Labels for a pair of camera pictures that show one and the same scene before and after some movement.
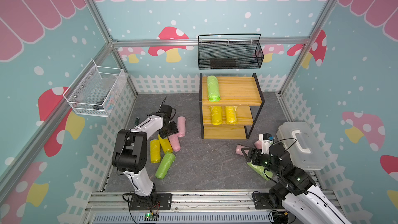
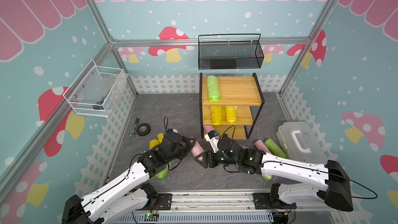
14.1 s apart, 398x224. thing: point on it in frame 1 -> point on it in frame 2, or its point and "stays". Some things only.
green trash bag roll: (213, 88) stays
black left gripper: (174, 130) -> (188, 145)
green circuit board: (151, 217) stays
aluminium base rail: (122, 207) stays
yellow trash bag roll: (231, 114) stays
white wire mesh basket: (96, 90) stays
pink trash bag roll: (181, 125) -> (196, 149)
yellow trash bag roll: (216, 118) stays
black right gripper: (252, 154) -> (205, 155)
